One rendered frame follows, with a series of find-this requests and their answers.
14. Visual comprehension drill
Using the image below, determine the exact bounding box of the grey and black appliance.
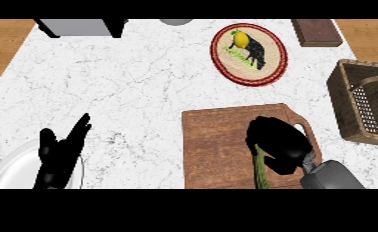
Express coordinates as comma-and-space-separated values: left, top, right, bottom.
32, 19, 129, 39

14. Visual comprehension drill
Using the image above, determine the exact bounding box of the brown wicker basket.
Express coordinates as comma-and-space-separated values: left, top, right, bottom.
326, 58, 378, 145

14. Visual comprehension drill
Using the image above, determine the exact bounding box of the brown wooden cutting board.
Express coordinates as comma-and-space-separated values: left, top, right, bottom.
180, 102, 323, 190

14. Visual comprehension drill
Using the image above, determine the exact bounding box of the round red-rimmed woven placemat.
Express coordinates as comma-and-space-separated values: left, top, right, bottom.
209, 22, 289, 87

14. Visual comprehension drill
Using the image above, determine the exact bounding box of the green squash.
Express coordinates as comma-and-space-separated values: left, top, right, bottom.
252, 144, 271, 190

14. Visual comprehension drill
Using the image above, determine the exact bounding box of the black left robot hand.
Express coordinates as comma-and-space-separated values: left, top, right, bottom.
32, 112, 92, 190

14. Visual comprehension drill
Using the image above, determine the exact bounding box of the dark brown wooden block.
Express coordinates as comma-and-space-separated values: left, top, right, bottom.
289, 19, 343, 48

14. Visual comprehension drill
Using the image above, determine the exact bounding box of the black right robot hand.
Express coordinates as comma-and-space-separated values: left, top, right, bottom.
245, 115, 314, 176

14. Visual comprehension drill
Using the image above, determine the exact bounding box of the grey round object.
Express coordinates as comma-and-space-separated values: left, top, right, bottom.
157, 19, 194, 27

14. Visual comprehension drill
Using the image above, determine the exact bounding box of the white plate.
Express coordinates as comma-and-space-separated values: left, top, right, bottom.
0, 138, 85, 190

